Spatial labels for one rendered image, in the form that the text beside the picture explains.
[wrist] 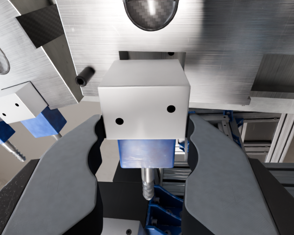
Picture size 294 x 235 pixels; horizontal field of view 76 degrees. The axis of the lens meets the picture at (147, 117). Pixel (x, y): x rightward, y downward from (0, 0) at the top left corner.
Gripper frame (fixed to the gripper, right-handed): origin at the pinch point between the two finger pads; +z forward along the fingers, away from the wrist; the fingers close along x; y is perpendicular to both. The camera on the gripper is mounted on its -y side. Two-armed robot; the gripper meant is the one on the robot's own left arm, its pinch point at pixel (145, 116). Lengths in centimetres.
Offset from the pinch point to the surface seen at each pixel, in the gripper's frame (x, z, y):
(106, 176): -46, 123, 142
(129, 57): -1.7, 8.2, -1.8
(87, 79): -4.8, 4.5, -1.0
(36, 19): -11.2, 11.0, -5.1
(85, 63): -5.3, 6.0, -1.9
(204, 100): 5.0, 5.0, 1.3
